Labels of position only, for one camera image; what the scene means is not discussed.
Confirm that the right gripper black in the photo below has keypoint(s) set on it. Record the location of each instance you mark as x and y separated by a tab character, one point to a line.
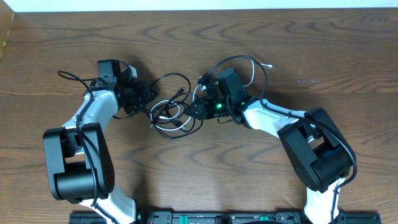
202	105

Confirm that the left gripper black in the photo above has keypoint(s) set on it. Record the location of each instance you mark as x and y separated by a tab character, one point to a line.
144	94

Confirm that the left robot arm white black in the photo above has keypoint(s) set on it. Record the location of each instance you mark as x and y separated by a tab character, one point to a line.
79	165

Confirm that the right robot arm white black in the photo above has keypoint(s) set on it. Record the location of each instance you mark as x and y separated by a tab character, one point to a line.
318	152

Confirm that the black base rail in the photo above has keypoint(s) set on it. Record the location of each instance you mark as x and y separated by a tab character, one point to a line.
288	217

